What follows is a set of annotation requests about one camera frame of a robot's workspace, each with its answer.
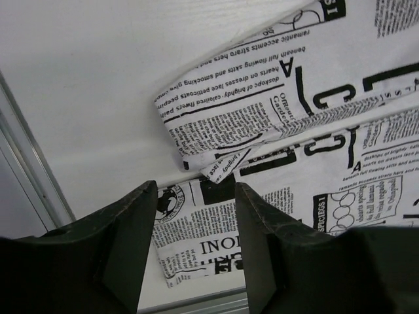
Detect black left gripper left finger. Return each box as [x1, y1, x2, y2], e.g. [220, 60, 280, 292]
[1, 181, 158, 313]

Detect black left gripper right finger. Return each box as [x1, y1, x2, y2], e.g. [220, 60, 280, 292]
[235, 183, 418, 313]

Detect newspaper print trousers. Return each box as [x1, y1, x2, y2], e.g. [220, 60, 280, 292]
[152, 1, 418, 288]

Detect aluminium table frame rail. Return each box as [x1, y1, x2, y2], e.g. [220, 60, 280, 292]
[1, 77, 77, 239]

